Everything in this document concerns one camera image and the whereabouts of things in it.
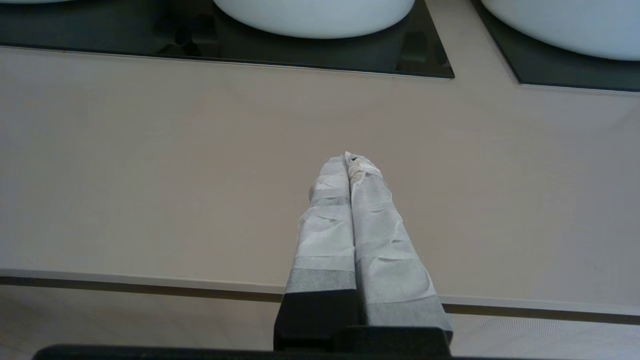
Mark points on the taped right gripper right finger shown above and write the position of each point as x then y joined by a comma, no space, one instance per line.
387,260

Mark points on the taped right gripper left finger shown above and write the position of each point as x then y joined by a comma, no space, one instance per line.
325,250

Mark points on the white cooking pot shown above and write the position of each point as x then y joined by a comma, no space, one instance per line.
575,25
315,17

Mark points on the black glass cooktop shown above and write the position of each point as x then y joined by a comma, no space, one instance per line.
125,30
550,72

